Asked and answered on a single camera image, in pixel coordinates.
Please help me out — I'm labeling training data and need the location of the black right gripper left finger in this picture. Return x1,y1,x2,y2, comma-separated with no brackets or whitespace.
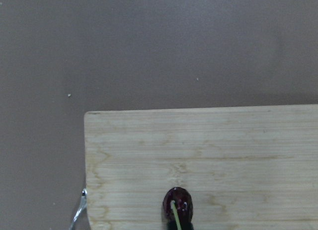
166,221,177,230

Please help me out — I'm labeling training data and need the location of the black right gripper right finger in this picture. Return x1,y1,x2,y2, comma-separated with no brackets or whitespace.
180,222,194,230

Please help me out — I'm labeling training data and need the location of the red cherry with stem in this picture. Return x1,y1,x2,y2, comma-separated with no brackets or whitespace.
161,187,193,229

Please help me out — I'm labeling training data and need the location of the wooden cutting board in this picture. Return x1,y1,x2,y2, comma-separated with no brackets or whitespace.
84,105,318,230

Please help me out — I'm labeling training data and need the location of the steel cutting board handle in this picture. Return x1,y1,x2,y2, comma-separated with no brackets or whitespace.
69,188,87,230

